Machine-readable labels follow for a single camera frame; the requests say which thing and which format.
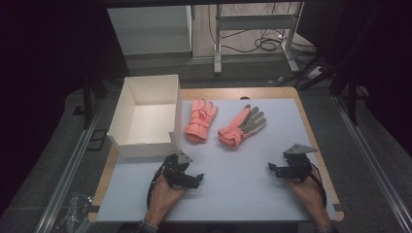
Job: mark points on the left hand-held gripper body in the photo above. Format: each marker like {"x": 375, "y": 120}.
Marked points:
{"x": 173, "y": 168}

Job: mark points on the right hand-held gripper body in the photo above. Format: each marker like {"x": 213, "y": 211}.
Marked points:
{"x": 299, "y": 165}

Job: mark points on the person's left hand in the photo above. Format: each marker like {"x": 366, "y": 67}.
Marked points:
{"x": 163, "y": 200}

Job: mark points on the person's right hand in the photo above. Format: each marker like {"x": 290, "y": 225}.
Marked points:
{"x": 309, "y": 197}

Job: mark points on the white open box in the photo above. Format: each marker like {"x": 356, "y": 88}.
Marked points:
{"x": 152, "y": 123}

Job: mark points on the pink glove with grey palm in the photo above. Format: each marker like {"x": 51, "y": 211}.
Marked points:
{"x": 239, "y": 127}

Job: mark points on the pink glove with red print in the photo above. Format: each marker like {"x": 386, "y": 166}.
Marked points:
{"x": 200, "y": 121}

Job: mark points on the wooden table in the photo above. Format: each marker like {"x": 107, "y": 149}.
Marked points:
{"x": 210, "y": 93}

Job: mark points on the black stand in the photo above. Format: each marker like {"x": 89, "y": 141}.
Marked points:
{"x": 352, "y": 97}
{"x": 86, "y": 100}

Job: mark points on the clear plastic bag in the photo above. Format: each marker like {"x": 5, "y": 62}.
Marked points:
{"x": 76, "y": 212}

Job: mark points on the white cabinet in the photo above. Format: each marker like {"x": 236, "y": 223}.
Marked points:
{"x": 149, "y": 30}

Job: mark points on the grey metal stand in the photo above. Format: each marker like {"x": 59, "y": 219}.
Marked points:
{"x": 254, "y": 22}

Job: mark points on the aluminium rail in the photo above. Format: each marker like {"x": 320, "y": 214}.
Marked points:
{"x": 69, "y": 174}
{"x": 372, "y": 155}

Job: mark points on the black bracket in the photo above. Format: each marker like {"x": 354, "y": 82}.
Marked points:
{"x": 97, "y": 139}

